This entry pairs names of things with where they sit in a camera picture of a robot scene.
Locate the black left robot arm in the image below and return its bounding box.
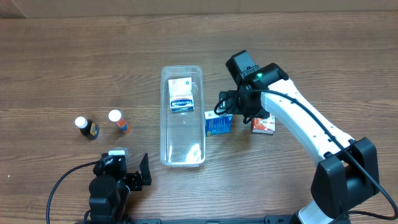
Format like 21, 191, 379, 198
89, 150, 152, 223

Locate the blue yellow VapoDrops box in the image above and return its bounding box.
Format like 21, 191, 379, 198
205, 111, 233, 136

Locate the dark bottle white cap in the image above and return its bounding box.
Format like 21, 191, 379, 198
75, 116, 100, 141

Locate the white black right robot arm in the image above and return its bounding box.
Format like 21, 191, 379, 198
214, 50, 381, 223

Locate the red orange small box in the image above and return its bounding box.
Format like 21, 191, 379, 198
251, 114, 275, 134

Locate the clear plastic container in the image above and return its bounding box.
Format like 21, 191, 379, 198
160, 65, 205, 167

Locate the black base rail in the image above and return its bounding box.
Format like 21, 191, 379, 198
74, 214, 351, 224

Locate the orange tube white cap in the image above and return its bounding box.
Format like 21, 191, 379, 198
108, 110, 131, 134

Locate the white blue Hansaplast box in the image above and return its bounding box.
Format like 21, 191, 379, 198
168, 77, 194, 113

